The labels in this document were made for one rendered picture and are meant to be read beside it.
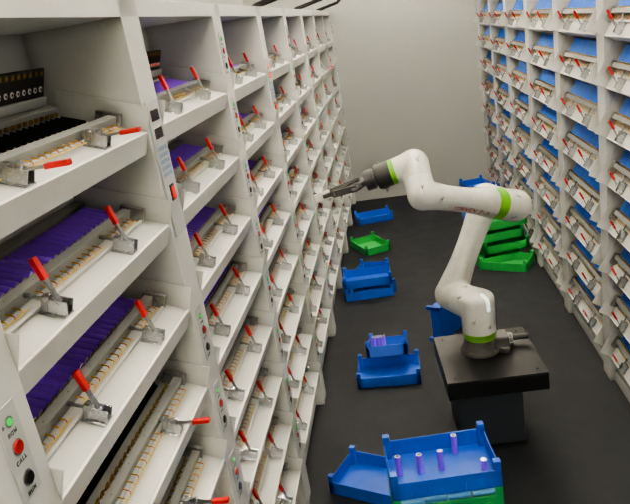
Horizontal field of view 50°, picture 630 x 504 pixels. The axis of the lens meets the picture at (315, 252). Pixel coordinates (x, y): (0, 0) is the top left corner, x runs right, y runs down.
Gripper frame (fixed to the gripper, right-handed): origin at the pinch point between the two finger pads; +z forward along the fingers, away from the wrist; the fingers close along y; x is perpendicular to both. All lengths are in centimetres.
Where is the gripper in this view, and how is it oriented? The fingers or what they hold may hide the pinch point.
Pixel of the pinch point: (323, 196)
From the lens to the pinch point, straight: 246.5
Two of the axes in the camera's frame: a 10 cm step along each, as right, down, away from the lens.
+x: -3.6, -8.9, -2.8
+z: -9.3, 3.1, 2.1
